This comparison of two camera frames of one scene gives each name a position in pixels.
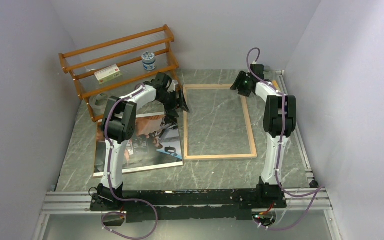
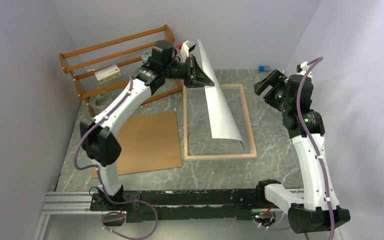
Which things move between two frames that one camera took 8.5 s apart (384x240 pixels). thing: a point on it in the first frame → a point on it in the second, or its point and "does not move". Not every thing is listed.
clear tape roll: (98, 103) does not move
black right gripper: (237, 85) → (275, 79)
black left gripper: (177, 103) → (194, 75)
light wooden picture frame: (185, 103) does not move
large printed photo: (156, 145) → (223, 125)
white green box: (108, 74) does not move
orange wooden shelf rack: (111, 68) does not move
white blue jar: (149, 60) does not move
